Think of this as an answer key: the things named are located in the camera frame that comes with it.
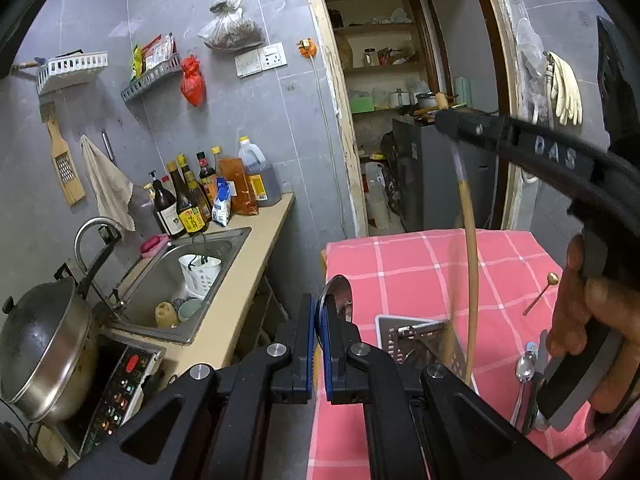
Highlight pink checkered tablecloth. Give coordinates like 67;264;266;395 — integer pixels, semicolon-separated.
307;228;640;480

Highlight steel pot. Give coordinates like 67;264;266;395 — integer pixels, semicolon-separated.
414;91;448;110

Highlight white power cable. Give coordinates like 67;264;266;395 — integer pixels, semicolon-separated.
307;56;346;221

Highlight white wall basket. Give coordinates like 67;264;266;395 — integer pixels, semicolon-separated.
36;51;110;96

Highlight clear plastic wall bag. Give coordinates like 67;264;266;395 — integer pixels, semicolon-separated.
515;17;548;126

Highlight clear bag of dried food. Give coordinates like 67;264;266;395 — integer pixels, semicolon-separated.
197;7;266;53

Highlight hanging steel utensil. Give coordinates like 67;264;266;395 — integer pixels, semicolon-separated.
101;129;118;166

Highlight white sink basket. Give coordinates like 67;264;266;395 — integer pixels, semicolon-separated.
178;253;222;301

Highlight white wall switch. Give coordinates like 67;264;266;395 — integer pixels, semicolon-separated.
235;50;263;78

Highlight pale green cylinder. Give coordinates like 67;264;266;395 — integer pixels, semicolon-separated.
452;76;473;106

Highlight red plastic bag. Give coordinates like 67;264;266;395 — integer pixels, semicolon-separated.
180;55;207;107

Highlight beige kitchen counter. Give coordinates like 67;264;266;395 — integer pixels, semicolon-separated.
100;192;296;376

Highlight green yellow seasoning packet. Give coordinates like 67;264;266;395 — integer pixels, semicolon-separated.
129;44;146;83

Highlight white plastic jug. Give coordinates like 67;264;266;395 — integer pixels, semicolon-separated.
364;160;396;233

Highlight yellow loofah sponge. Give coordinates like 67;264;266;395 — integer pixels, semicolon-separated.
154;301;180;330

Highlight steel faucet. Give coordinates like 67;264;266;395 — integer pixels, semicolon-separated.
74;216;128;321

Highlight black induction cooker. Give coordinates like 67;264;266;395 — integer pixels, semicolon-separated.
50;337;168;453

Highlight dark sauce bottle gold cap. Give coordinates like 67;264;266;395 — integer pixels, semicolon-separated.
177;154;213;221

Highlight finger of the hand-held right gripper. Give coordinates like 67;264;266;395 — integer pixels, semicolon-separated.
435;108;609;189

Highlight pale green bowl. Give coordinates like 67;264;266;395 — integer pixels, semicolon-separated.
175;297;203;323

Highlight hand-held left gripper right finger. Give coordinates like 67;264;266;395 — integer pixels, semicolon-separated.
319;304;571;480

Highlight person's right hand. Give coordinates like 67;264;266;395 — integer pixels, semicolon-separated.
545;234;640;415

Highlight grey cabinet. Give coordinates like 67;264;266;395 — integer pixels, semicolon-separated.
391;115;501;233

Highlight brown pump bottle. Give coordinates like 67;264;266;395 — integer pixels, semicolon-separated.
147;171;187;240

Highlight white perforated utensil holder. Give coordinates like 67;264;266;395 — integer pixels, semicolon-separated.
375;314;481;396

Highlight white wall socket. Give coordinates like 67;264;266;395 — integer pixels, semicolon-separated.
260;42;288;70

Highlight steel wok with lid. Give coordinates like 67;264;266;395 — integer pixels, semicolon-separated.
0;240;123;426

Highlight red seasoning packets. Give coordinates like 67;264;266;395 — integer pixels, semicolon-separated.
141;34;177;73

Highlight grey wall shelf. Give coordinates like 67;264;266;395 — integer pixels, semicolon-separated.
120;52;183;103

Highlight dark sauce bottle red cap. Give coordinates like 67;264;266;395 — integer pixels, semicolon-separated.
196;151;219;201

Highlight blue white packet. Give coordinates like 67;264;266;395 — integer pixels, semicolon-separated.
211;180;236;226

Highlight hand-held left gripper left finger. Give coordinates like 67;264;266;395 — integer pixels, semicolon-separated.
60;293;317;480

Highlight steel sink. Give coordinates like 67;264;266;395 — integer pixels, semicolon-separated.
107;226;252;345

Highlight wooden storage shelves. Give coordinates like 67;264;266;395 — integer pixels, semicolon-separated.
327;0;426;111

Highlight small brass spoon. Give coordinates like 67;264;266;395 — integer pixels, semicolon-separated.
522;272;559;317

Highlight wooden grater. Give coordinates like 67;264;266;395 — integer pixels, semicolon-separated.
40;101;87;208

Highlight worn beige door frame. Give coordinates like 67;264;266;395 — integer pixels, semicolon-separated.
297;0;538;241

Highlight pink scrub brush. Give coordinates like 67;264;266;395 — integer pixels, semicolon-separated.
140;234;171;259

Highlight beige dish towel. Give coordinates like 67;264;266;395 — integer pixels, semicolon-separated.
80;135;137;233

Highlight yellow label sauce bottle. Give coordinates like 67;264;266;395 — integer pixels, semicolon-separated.
166;160;208;237

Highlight cream rubber gloves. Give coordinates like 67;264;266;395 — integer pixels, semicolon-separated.
544;51;584;127

